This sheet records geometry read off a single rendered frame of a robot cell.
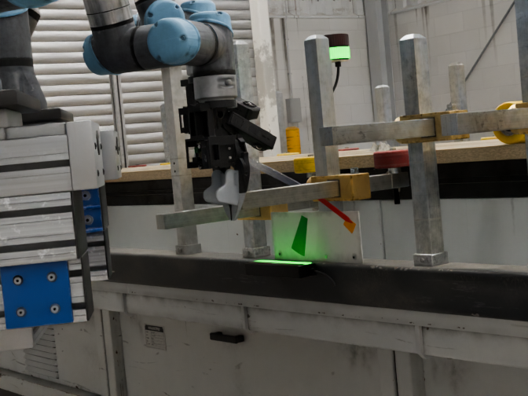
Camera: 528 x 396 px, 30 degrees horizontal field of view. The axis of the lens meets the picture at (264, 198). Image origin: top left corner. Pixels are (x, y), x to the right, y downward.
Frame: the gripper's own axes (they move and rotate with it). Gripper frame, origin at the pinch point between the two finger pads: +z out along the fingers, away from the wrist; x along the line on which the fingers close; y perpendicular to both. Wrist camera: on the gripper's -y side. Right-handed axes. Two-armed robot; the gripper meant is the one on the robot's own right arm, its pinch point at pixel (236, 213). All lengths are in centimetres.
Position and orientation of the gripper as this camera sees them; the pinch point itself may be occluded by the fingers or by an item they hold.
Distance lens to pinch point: 175.6
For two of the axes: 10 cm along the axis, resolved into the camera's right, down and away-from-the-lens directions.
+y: -7.7, 0.9, -6.3
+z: 0.8, 10.0, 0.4
